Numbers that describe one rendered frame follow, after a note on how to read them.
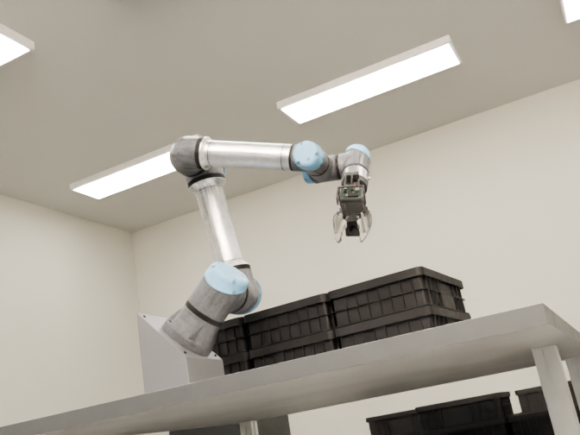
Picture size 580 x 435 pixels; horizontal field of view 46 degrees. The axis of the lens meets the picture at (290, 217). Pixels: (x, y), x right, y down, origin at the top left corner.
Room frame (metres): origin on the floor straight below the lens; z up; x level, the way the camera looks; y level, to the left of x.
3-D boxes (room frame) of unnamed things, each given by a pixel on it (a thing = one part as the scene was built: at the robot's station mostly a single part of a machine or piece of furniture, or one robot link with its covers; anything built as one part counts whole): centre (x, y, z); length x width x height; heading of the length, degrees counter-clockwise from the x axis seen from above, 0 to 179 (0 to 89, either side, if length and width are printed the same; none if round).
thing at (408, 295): (2.09, -0.29, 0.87); 0.40 x 0.30 x 0.11; 152
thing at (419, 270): (2.09, -0.29, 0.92); 0.40 x 0.30 x 0.02; 152
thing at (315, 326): (2.23, -0.02, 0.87); 0.40 x 0.30 x 0.11; 152
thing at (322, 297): (2.23, -0.02, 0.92); 0.40 x 0.30 x 0.02; 152
